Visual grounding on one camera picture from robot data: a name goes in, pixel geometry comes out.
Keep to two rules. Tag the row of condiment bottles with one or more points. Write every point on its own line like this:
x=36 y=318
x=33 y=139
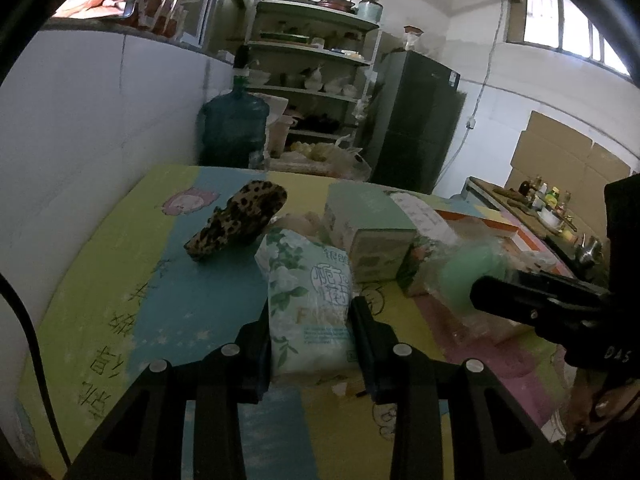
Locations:
x=545 y=195

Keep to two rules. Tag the green tray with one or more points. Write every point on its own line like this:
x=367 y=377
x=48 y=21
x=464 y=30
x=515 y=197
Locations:
x=285 y=37

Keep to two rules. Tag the kitchen counter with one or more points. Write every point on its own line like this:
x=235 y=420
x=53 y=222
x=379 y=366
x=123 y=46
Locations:
x=500 y=197

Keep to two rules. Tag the white floral-print tissue pack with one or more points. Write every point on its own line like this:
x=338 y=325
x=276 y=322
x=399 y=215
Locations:
x=305 y=305

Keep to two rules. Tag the barred high window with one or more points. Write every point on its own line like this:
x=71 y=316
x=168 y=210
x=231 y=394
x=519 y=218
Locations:
x=555 y=25

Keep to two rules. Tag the cartoon printed play mat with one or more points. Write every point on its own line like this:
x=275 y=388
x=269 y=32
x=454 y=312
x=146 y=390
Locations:
x=150 y=285

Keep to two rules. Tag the red pot with glass lid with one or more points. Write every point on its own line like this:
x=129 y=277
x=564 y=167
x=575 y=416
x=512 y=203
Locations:
x=336 y=2

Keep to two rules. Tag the blue water jug with pump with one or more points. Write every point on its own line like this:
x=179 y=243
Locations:
x=232 y=125

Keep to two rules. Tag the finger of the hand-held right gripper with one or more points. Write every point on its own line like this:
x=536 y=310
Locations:
x=560 y=284
x=525 y=305

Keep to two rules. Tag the white bucket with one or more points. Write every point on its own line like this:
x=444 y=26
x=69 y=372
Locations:
x=280 y=135

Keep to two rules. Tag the grey gas cylinder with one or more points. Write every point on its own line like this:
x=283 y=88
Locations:
x=458 y=196

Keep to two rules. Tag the green sponge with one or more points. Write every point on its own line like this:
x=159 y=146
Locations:
x=465 y=270

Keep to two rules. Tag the pale green carton box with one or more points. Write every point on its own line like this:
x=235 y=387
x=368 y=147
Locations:
x=365 y=215

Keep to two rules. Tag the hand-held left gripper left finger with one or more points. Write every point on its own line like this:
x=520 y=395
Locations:
x=264 y=360

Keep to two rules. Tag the shallow cardboard box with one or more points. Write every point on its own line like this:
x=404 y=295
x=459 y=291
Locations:
x=520 y=237

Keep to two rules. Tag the dark grey fridge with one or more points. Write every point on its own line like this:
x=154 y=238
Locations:
x=415 y=125

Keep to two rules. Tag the white bowl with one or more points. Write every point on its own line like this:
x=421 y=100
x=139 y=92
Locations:
x=550 y=219

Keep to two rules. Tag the plastic bag with food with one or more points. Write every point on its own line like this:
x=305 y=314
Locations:
x=330 y=160

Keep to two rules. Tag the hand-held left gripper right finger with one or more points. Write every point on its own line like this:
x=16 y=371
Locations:
x=357 y=340

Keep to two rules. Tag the teal canister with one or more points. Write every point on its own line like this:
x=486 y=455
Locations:
x=370 y=11

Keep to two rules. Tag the white metal shelf rack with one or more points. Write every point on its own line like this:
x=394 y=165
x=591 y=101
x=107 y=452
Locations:
x=315 y=12

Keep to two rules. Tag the white sack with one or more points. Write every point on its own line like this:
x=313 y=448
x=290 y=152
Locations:
x=277 y=105

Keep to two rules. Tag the glass jar with lid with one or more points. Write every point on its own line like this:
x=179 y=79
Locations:
x=414 y=40

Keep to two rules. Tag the person's right hand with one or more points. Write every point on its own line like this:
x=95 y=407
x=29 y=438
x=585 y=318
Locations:
x=590 y=410

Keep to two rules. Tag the cream plush toy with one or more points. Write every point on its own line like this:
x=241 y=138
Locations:
x=300 y=225

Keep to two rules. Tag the leopard print cloth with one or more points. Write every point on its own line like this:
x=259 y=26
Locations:
x=235 y=220

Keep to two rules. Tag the cardboard sheets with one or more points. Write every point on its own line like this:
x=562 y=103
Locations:
x=560 y=155

